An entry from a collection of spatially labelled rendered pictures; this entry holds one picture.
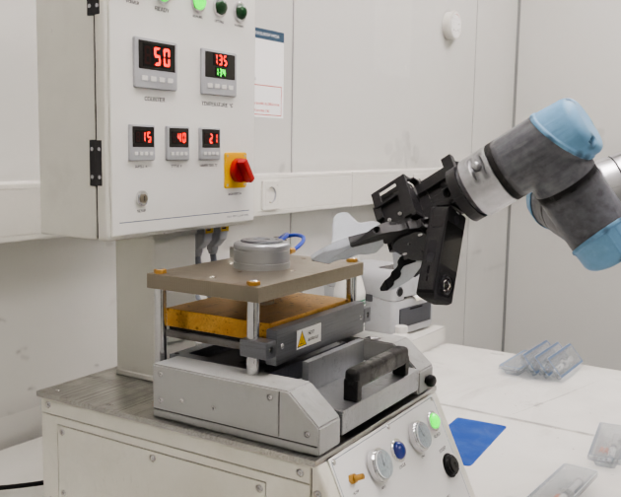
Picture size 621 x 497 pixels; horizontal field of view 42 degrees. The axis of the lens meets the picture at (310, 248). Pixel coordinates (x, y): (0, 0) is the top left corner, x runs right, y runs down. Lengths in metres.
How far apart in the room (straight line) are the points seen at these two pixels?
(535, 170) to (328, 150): 1.36
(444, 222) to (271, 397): 0.29
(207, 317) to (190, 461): 0.18
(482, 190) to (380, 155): 1.57
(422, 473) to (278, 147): 1.13
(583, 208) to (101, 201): 0.59
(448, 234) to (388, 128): 1.60
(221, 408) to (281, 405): 0.09
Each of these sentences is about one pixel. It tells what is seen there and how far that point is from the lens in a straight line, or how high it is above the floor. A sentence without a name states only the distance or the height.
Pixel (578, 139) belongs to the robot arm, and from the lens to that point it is 0.92.
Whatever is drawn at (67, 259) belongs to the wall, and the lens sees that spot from 1.57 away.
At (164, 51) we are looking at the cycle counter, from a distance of 1.15.
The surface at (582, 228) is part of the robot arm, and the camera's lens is 0.96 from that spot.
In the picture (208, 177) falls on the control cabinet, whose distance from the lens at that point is 1.22.
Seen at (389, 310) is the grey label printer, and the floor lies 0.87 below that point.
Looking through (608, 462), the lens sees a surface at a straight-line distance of 1.47.
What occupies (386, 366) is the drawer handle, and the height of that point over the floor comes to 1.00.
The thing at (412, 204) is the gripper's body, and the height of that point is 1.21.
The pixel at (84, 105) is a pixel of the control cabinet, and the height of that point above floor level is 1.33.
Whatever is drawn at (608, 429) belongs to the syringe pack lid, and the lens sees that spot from 1.61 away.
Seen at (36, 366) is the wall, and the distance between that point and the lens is 1.56.
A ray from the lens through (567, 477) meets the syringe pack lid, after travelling 1.37.
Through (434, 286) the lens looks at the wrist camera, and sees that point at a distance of 0.94.
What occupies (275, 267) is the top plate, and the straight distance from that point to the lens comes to 1.09.
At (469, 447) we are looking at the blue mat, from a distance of 1.51.
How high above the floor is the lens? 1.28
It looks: 7 degrees down
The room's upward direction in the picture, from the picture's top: 1 degrees clockwise
